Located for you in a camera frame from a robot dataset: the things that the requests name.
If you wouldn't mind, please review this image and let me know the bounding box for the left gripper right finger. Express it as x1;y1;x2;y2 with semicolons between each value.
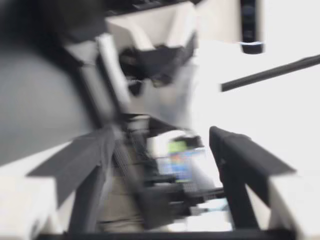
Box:
208;125;320;240

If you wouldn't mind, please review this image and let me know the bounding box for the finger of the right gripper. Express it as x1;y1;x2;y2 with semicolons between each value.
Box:
104;3;201;52

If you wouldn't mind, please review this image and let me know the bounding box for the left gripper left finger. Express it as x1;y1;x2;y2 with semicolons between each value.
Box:
0;124;121;240

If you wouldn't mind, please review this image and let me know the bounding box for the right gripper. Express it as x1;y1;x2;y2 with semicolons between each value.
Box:
0;0;132;121

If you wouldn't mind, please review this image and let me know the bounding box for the computer screen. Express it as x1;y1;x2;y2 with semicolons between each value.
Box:
157;141;208;183

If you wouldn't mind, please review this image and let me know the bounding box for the black frame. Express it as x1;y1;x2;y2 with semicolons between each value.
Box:
220;0;320;93

